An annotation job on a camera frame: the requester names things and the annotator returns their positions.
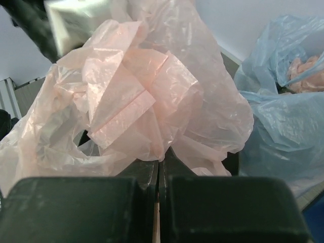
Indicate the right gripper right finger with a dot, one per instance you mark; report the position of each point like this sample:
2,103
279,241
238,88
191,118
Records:
225,209

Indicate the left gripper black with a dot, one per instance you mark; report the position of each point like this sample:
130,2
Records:
31,17

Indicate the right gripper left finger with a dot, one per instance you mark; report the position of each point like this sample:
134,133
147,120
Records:
83,209

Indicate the pink plastic trash bag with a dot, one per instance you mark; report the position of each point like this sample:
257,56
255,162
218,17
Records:
150,78

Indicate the black trash bin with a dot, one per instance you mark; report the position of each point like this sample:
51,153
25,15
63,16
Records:
231,163

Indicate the blue plastic bag of bags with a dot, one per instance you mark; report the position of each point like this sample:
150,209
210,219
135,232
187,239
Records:
279,80

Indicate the blue tray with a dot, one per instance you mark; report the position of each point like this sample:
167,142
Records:
314,217

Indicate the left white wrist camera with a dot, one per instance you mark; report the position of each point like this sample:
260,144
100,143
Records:
73,22

